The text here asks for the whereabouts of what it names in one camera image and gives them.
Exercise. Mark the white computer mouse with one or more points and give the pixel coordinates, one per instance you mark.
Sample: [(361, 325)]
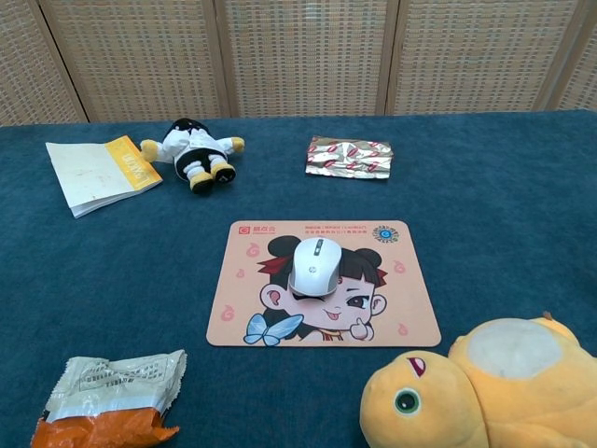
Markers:
[(315, 268)]

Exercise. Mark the pink cartoon girl mouse pad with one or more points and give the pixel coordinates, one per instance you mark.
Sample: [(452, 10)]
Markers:
[(410, 298)]

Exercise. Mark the silver red foil snack packet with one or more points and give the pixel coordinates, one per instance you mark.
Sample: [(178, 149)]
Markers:
[(350, 161)]

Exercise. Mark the black-headed plush doll white coat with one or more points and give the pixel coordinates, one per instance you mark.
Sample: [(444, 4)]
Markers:
[(191, 144)]

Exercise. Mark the woven wooden folding screen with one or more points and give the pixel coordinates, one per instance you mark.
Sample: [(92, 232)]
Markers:
[(303, 56)]

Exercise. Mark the blue carpet table cover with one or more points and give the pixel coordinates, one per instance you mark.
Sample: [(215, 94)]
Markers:
[(93, 280)]

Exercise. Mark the white yellow booklet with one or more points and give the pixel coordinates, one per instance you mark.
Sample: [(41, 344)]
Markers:
[(88, 172)]

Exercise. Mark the white orange snack wrapper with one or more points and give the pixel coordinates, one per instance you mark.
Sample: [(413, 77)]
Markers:
[(112, 396)]

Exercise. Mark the yellow plush dinosaur toy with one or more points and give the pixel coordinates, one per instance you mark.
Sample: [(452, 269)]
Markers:
[(513, 396)]

